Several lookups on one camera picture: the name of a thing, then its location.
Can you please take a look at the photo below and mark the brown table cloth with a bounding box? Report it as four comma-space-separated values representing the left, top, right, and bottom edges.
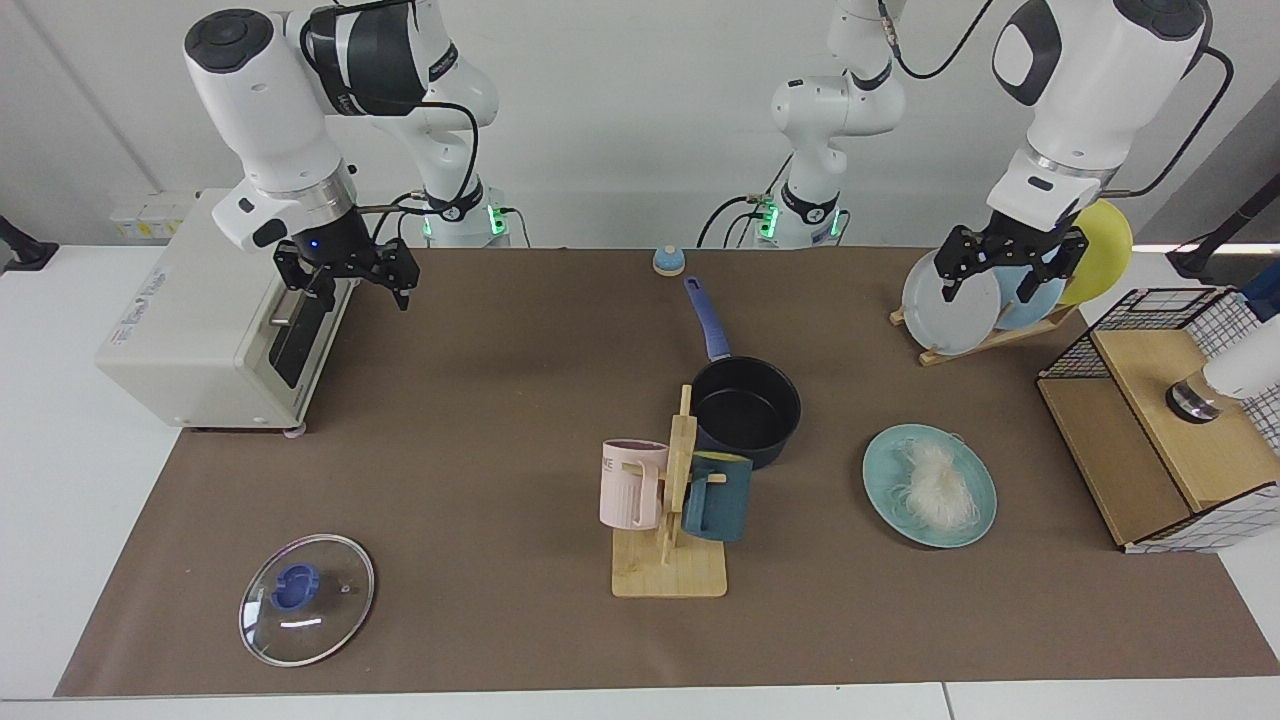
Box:
53, 247, 1280, 698

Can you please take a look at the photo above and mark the glass lid with blue knob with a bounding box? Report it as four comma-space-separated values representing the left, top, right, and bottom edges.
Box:
238, 533, 376, 668

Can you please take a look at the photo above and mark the blue object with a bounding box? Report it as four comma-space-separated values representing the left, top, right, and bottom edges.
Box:
1240, 265, 1280, 323

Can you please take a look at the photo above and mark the pale toaster oven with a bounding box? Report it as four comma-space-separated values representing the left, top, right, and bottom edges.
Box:
95, 188, 361, 439

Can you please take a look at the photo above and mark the teal plate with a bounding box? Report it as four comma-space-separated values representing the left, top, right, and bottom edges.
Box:
862, 423, 999, 549

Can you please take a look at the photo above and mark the black pot with blue handle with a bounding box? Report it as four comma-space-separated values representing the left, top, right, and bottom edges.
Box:
683, 275, 803, 471

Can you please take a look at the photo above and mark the wooden plate rack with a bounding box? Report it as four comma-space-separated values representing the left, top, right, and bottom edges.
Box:
889, 303, 1081, 367

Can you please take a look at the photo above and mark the dark teal cup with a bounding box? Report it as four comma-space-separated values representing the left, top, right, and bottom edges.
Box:
682, 452, 754, 543

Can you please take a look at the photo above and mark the pink cup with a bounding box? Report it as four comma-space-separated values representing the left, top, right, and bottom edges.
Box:
599, 438, 669, 531

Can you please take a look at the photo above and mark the black clamp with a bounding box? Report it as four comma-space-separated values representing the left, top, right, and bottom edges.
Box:
0, 215, 59, 273

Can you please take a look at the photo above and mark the wire basket with wooden floor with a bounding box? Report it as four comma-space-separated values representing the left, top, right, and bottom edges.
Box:
1036, 286, 1280, 554

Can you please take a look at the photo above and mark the wooden cup stand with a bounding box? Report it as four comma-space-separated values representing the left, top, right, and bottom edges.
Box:
611, 384, 729, 599

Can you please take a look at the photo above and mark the grey plate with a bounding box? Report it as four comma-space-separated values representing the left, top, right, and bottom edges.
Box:
901, 248, 1003, 356

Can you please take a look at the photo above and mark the white vermicelli bundle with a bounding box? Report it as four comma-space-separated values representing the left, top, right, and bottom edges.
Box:
890, 435, 981, 531

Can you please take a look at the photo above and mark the white device with metal ring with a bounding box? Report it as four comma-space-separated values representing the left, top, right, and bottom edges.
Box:
1165, 340, 1280, 424

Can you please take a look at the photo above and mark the yellow plate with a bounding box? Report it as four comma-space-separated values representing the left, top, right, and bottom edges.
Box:
1055, 198, 1135, 306

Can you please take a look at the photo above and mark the light blue plate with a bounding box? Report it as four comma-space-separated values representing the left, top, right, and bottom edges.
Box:
990, 250, 1069, 332

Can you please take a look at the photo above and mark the white wall socket strip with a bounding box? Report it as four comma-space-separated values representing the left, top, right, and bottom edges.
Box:
108, 190, 201, 241

